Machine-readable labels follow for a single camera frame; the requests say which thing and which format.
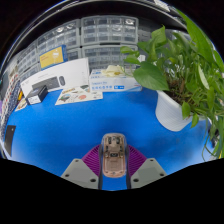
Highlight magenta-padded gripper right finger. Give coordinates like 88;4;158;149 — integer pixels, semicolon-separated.
125;144;168;190

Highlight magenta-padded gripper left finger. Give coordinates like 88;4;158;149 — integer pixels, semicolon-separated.
60;144;104;190

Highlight transparent pink computer mouse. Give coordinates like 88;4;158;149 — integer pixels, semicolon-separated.
100;133;128;178

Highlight black mouse pad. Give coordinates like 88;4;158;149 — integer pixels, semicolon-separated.
3;124;17;158

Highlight green plant in white pot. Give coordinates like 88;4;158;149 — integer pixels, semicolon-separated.
119;8;224;161

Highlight printed sticker sheet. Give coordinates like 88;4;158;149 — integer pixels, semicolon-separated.
54;84;104;106
14;98;28;113

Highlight white and blue glove box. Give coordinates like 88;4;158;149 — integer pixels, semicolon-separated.
88;68;143;93

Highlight small black box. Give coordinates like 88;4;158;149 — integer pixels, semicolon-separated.
25;84;49;106

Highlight long white keyboard box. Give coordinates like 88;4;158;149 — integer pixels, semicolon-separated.
20;57;90;98

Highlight pale yellow gloves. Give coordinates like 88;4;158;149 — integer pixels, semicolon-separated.
101;64;126;78

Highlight grey clear-drawer parts cabinet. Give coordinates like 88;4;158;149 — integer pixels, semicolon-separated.
80;15;139;46
16;46;39;73
36;19;82;54
81;44;139;72
18;63;43;83
66;47;83;62

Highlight red blue checkered cloth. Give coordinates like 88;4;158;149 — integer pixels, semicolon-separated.
1;68;21;114

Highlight yellow and blue box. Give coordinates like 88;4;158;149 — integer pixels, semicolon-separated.
39;44;68;70

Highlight dark wall shelf unit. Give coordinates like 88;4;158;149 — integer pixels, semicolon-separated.
49;0;181;21

